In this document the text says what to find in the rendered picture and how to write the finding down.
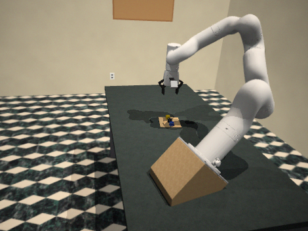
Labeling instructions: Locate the tan flat mat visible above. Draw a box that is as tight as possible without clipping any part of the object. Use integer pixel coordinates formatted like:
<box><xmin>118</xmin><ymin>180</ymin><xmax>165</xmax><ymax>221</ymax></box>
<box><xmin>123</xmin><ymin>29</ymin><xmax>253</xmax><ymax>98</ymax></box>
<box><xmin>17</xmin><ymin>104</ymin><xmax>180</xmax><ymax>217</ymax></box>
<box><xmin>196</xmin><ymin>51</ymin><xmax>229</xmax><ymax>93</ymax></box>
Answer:
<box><xmin>159</xmin><ymin>117</ymin><xmax>182</xmax><ymax>128</ymax></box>

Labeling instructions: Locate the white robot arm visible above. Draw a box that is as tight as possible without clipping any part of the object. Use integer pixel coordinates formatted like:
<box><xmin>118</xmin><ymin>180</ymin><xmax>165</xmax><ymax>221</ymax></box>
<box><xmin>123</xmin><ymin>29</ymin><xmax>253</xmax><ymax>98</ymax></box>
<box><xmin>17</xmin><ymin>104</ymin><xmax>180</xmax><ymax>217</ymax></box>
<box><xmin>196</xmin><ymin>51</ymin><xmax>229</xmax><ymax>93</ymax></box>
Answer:
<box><xmin>166</xmin><ymin>14</ymin><xmax>275</xmax><ymax>174</ymax></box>

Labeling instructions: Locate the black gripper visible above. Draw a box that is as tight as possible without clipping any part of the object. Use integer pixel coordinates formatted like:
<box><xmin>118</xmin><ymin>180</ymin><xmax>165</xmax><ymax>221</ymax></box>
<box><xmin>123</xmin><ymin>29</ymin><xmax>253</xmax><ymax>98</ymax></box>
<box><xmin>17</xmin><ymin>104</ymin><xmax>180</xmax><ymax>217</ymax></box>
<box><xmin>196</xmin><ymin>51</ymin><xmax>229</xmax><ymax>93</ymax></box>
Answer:
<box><xmin>158</xmin><ymin>70</ymin><xmax>183</xmax><ymax>95</ymax></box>

